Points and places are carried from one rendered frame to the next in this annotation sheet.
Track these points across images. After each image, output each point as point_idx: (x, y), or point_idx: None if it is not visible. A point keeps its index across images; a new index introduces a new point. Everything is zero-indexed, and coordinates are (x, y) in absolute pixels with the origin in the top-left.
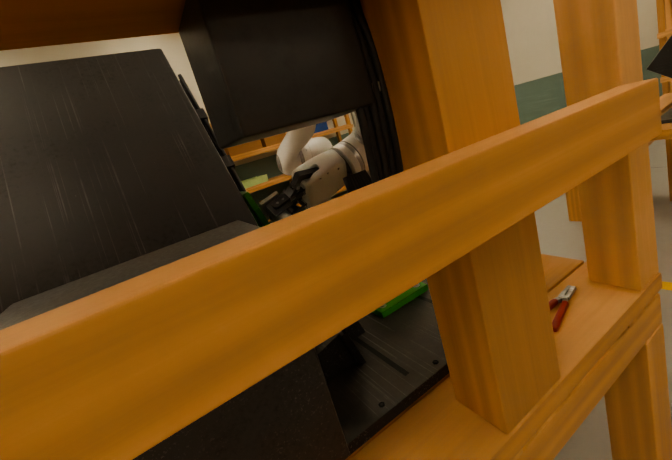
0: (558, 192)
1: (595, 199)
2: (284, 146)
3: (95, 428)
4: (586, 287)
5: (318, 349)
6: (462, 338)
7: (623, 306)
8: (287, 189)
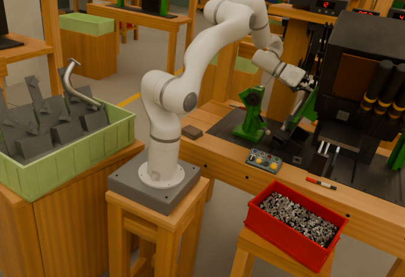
0: None
1: (229, 75)
2: (199, 79)
3: None
4: (227, 103)
5: (304, 130)
6: (294, 101)
7: (237, 102)
8: (308, 77)
